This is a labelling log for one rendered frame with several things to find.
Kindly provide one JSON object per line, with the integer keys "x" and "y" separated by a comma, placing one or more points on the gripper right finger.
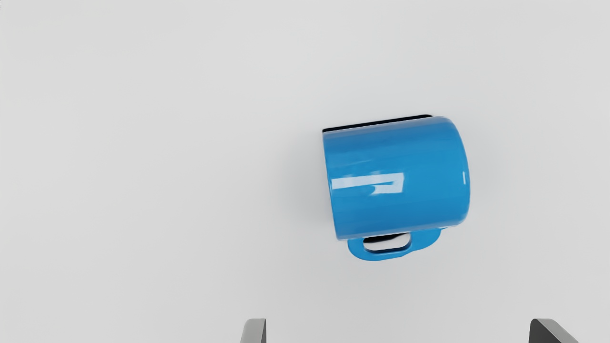
{"x": 550, "y": 333}

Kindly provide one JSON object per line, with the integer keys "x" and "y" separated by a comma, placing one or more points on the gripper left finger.
{"x": 254, "y": 332}

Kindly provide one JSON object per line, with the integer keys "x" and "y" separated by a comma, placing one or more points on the blue glossy mug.
{"x": 395, "y": 200}

